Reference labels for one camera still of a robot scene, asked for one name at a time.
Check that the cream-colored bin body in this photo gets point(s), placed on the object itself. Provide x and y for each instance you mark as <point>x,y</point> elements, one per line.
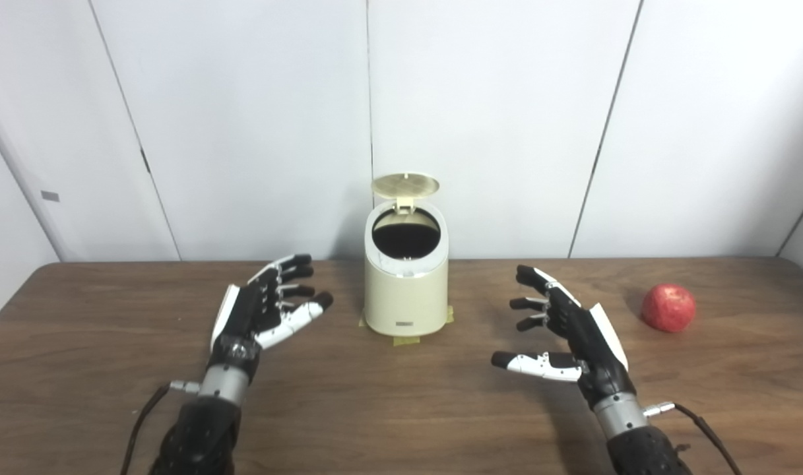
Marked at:
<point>404,300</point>

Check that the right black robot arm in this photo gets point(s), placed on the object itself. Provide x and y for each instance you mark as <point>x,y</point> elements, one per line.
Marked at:
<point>639,445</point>

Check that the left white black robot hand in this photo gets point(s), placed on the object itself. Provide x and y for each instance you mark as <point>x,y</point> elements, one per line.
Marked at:
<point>239,323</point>

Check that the red apple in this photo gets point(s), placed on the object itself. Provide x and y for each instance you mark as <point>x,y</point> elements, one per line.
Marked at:
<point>668,308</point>

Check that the cream round bin lid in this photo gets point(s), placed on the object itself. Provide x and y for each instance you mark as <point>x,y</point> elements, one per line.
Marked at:
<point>404,185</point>

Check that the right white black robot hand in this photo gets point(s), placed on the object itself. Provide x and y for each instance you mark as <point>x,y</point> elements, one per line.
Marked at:
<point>592,353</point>

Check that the small grey wall tag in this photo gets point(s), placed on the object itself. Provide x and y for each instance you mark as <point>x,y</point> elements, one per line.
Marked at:
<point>50,196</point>

